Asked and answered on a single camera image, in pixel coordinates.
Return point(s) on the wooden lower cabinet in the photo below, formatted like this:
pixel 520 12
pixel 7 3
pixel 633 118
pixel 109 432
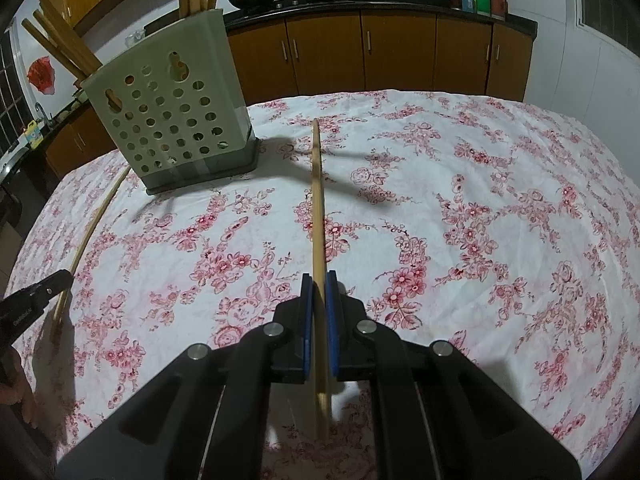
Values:
pixel 400 55

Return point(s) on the small blue box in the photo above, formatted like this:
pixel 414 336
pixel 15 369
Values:
pixel 468 3

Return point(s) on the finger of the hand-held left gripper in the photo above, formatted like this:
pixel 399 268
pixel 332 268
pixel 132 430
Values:
pixel 52 285

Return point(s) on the black kitchen countertop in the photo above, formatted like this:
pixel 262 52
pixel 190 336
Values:
pixel 400 6

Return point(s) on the red hanging bag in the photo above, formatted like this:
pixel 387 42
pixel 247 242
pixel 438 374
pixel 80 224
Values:
pixel 41 75

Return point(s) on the red floral tablecloth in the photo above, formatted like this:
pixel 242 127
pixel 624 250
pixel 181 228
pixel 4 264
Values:
pixel 475 210

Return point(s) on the wooden sink cabinet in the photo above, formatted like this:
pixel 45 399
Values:
pixel 80 135

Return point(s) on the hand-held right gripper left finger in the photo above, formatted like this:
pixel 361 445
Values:
pixel 306 320

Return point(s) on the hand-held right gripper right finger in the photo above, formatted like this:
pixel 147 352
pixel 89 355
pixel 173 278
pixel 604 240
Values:
pixel 331 320

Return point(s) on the clear glass cup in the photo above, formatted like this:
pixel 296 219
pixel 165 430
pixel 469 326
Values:
pixel 136 36

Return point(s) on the metal faucet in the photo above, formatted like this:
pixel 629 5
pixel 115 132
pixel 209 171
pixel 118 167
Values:
pixel 41 114

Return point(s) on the green perforated utensil holder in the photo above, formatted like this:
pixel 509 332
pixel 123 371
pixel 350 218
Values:
pixel 227 85

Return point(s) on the person's left hand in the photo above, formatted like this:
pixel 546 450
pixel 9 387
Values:
pixel 14 390

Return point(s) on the window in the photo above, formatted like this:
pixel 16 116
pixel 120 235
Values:
pixel 610 5

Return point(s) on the dark red box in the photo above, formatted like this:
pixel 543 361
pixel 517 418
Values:
pixel 499 0

